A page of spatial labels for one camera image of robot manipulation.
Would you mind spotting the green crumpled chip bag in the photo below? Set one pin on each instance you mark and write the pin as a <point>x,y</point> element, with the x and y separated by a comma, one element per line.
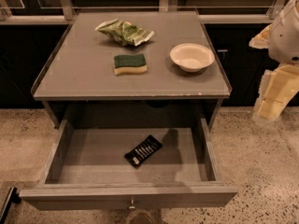
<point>125,32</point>

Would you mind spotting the grey drawer cabinet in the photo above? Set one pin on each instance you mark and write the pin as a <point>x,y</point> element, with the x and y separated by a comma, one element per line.
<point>83,67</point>

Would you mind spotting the green and yellow sponge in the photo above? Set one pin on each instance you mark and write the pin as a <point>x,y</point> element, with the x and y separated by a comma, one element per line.
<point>130,64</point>

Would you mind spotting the grey open top drawer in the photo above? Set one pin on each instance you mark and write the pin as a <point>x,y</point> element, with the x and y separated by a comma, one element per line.
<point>86,169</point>

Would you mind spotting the metal window frame rail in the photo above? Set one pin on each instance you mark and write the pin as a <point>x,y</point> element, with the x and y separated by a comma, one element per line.
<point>208,11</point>

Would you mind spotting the white bowl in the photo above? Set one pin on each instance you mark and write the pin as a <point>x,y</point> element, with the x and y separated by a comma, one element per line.
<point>191,57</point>

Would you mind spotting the metal drawer knob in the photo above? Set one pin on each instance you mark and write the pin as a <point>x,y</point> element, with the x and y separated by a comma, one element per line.
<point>131,206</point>

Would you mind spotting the black rxbar chocolate bar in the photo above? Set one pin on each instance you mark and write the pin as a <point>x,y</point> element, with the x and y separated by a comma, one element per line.
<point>143,151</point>

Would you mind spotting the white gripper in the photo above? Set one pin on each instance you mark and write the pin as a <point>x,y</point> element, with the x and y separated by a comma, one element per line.
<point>285,36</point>

